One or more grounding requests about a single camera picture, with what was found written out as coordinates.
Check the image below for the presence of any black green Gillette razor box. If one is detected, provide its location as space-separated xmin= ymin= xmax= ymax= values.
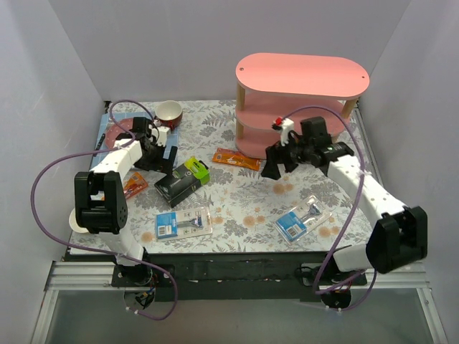
xmin=154 ymin=156 xmax=210 ymax=208

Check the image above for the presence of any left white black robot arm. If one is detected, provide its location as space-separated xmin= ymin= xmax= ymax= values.
xmin=69 ymin=117 xmax=177 ymax=287

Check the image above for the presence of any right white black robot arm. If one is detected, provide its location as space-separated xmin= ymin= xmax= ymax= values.
xmin=262 ymin=117 xmax=427 ymax=285

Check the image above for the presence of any pink three-tier shelf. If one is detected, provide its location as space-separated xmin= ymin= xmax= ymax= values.
xmin=235 ymin=52 xmax=370 ymax=158

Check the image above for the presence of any orange small razor packet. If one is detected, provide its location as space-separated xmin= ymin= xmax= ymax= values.
xmin=123 ymin=172 xmax=148 ymax=199

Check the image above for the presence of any red cup white inside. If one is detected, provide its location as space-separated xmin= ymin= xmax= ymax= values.
xmin=155 ymin=100 xmax=183 ymax=130

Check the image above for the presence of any orange long snack packet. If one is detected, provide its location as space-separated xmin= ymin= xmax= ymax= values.
xmin=212 ymin=148 xmax=261 ymax=171

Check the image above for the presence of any pink dotted plate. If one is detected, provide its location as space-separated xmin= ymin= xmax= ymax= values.
xmin=105 ymin=118 xmax=133 ymax=148

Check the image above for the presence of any right blue razor blister pack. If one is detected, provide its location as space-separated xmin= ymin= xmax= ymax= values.
xmin=273 ymin=195 xmax=331 ymax=244

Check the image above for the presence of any blue razor blister pack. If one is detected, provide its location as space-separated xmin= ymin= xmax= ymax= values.
xmin=273 ymin=195 xmax=331 ymax=244
xmin=155 ymin=207 xmax=213 ymax=241

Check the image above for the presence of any blue checkered placemat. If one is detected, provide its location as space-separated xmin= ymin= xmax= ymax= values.
xmin=96 ymin=112 xmax=179 ymax=158

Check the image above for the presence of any left blue razor blister pack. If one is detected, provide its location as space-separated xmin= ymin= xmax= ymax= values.
xmin=155 ymin=207 xmax=213 ymax=241

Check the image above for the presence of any floral tablecloth mat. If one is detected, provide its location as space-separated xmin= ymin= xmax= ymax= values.
xmin=127 ymin=100 xmax=372 ymax=253

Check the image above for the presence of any white ceramic bowl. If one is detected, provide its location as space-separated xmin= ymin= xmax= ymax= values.
xmin=69 ymin=209 xmax=88 ymax=234

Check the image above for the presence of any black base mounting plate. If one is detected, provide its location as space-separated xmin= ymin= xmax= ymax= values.
xmin=110 ymin=252 xmax=369 ymax=302

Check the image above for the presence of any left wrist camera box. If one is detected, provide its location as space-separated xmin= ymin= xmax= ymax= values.
xmin=149 ymin=122 xmax=171 ymax=147

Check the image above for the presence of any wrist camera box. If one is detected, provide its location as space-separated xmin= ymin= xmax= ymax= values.
xmin=149 ymin=122 xmax=171 ymax=147
xmin=272 ymin=117 xmax=294 ymax=146

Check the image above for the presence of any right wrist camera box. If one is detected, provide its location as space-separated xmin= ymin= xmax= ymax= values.
xmin=272 ymin=117 xmax=294 ymax=146

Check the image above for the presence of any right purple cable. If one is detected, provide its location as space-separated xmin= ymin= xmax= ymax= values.
xmin=283 ymin=105 xmax=378 ymax=312

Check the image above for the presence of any black handled fork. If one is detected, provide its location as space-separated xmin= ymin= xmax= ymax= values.
xmin=95 ymin=133 xmax=105 ymax=151

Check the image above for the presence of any aluminium frame rail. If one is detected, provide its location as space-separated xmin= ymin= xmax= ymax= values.
xmin=32 ymin=258 xmax=448 ymax=343

